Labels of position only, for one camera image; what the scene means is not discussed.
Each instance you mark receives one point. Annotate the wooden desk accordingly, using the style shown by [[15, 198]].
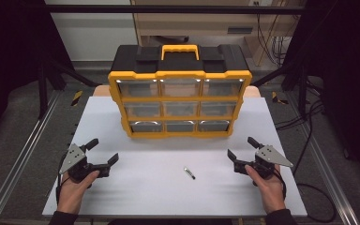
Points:
[[200, 28]]

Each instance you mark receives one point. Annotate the person's right hand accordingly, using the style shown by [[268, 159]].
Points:
[[272, 193]]

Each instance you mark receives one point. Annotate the yellow black hazard tape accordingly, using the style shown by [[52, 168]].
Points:
[[276, 98], [76, 97]]

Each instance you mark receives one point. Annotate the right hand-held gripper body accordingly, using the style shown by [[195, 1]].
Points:
[[272, 156]]

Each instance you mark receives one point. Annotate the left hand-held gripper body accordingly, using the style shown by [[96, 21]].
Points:
[[72, 157]]

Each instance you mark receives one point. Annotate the white cabinet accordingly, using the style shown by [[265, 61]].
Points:
[[90, 37]]

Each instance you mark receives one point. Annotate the black curtain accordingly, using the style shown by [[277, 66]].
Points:
[[350, 78], [9, 62]]

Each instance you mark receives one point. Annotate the black metal stand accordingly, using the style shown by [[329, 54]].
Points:
[[42, 93], [302, 90]]

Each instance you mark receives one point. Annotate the person's left hand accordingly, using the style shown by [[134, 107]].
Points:
[[72, 195]]

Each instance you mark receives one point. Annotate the clear plastic drawer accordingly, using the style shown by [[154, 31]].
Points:
[[180, 126]]

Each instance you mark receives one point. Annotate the yellow black drawer organizer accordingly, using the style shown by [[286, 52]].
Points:
[[131, 59]]

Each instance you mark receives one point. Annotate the small silver black bit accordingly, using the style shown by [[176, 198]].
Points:
[[189, 173]]

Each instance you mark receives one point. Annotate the black horizontal frame bar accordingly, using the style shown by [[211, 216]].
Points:
[[168, 9]]

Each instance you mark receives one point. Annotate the set of clear organizer drawers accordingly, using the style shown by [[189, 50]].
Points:
[[139, 88]]

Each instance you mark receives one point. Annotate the aluminium floor rail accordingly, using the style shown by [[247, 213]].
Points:
[[328, 175], [18, 162]]

